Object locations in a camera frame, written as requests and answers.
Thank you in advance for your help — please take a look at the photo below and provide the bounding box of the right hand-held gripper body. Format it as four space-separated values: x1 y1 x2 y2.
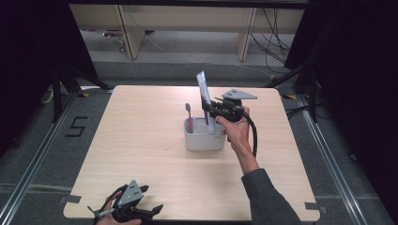
209 88 258 124

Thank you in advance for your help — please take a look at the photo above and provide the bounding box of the dark curtain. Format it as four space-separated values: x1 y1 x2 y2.
283 0 398 218
0 0 99 158

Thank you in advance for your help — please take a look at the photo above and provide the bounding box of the pink and grey toothbrush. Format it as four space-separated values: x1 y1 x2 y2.
184 102 195 134

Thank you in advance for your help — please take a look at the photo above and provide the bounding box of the bundle of black cables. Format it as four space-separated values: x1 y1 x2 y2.
250 7 302 68

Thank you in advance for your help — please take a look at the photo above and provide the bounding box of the light wooden shelf unit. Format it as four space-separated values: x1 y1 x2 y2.
69 3 306 62

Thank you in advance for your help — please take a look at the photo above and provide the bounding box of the grey tape strip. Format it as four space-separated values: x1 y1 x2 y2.
58 194 83 204
304 201 329 216

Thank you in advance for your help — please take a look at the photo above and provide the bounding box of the black metal stand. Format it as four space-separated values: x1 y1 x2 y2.
263 61 321 124
51 64 115 124

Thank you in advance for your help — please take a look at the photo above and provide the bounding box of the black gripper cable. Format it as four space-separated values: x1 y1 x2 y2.
241 110 258 159
92 184 130 225

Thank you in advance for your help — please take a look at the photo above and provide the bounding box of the person's left hand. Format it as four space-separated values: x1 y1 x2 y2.
95 190 143 225

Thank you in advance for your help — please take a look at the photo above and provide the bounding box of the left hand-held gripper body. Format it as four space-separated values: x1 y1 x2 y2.
87 179 155 224

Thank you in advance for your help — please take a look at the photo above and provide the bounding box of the white toothbrush holder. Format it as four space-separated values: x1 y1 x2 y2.
183 116 227 152

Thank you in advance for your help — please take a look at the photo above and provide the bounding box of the metal floor rail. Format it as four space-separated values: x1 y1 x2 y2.
0 91 79 225
295 94 392 225

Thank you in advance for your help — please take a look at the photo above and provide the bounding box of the person's right hand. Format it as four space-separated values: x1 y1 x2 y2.
215 106 252 158

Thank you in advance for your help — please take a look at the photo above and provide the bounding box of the white toothpaste tube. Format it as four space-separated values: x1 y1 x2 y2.
195 70 217 134

